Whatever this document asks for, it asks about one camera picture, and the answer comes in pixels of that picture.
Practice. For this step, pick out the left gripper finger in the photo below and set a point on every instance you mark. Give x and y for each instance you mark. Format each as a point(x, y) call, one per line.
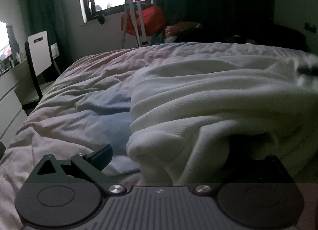
point(79, 169)

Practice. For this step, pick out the pile of dark clothes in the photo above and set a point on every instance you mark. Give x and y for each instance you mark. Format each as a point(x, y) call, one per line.
point(270, 35)

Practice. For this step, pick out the white dresser with drawers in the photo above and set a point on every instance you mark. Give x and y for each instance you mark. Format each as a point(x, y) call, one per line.
point(12, 114)

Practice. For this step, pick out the white black chair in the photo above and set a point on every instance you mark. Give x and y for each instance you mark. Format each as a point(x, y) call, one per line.
point(39, 59)

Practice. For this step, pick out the wavy vanity mirror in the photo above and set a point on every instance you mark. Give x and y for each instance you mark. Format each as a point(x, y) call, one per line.
point(9, 44)

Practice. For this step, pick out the red bag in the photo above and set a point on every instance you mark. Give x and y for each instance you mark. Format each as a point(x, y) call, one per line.
point(153, 19)

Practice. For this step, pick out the dark green left curtain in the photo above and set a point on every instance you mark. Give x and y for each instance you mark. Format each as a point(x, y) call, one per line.
point(48, 15)

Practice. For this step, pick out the silver camera tripod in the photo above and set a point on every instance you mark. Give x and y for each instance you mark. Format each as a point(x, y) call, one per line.
point(133, 9)

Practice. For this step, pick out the black wall outlet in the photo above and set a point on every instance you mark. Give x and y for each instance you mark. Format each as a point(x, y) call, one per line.
point(310, 27)

